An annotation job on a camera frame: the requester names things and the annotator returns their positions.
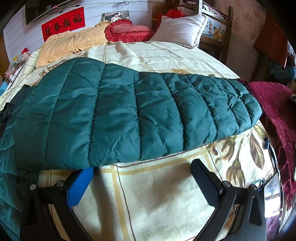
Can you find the dark red patterned blanket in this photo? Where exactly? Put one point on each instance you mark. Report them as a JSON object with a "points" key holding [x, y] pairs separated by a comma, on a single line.
{"points": [[272, 104]]}

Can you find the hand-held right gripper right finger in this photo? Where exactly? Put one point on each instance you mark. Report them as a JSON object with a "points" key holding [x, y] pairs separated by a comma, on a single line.
{"points": [[203, 184]]}

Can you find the white pillow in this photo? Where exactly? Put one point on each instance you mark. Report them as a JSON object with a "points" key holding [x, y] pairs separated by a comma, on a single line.
{"points": [[180, 30]]}

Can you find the framed photo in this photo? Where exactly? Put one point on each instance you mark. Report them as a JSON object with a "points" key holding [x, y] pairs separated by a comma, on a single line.
{"points": [[115, 16]]}

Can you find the yellow frilled pillow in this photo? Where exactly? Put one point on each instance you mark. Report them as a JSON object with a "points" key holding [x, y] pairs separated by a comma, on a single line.
{"points": [[69, 44]]}

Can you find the blue box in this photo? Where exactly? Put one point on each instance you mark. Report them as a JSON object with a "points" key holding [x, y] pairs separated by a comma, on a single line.
{"points": [[3, 89]]}

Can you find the orange-red cloth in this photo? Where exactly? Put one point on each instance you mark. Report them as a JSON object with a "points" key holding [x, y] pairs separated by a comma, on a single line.
{"points": [[272, 39]]}

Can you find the wall television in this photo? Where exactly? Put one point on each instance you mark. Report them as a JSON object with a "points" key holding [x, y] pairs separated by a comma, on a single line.
{"points": [[34, 14]]}

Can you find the doll with red hat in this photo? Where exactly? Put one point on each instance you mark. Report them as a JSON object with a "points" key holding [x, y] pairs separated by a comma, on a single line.
{"points": [[25, 55]]}

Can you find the green quilted jacket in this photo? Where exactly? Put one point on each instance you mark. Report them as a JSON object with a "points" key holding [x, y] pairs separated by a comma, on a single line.
{"points": [[115, 111]]}

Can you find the red wall banner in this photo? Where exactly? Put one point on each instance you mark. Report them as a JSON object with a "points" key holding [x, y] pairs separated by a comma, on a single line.
{"points": [[64, 25]]}

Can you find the red heart-shaped pillow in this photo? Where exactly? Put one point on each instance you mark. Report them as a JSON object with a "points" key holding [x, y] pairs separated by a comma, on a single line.
{"points": [[129, 31]]}

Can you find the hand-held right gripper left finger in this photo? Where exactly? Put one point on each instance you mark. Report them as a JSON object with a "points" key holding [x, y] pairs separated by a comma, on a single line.
{"points": [[78, 187]]}

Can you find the floral checked bed sheet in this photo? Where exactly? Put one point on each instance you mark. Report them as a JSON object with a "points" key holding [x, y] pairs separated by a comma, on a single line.
{"points": [[161, 197]]}

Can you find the teal cloth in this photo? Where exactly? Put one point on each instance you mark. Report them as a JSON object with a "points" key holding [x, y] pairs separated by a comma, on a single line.
{"points": [[281, 74]]}

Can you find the pile of toys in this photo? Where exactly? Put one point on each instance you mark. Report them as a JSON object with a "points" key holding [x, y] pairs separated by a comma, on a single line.
{"points": [[13, 69]]}

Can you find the wooden chair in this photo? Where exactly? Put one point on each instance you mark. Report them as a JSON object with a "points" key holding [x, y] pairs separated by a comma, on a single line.
{"points": [[227, 34]]}

